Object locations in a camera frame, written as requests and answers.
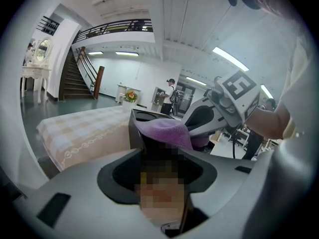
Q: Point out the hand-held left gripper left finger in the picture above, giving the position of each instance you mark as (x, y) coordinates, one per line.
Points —
(74, 195)

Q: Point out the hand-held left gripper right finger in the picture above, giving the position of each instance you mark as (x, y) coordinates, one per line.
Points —
(229, 195)

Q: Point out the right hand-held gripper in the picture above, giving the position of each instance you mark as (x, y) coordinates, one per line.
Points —
(239, 93)

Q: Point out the purple cloth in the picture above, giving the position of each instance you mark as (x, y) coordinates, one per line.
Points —
(164, 131)

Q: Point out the person's right forearm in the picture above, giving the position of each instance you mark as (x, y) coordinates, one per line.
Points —
(269, 123)

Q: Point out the ceiling tube light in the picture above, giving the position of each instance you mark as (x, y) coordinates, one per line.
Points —
(266, 91)
(95, 53)
(196, 80)
(230, 58)
(126, 53)

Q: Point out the grey shelf desk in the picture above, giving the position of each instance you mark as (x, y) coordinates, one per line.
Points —
(156, 101)

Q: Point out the potted orange flowers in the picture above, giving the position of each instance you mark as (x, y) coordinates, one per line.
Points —
(130, 97)

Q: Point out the person's pale yellow shirt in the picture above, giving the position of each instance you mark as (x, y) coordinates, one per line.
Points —
(296, 83)

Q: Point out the dark wooden staircase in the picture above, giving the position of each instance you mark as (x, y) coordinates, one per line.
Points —
(72, 83)

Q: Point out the white vanity table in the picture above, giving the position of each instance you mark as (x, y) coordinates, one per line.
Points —
(35, 71)

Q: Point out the black balcony railing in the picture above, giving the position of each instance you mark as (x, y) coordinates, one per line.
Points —
(119, 22)

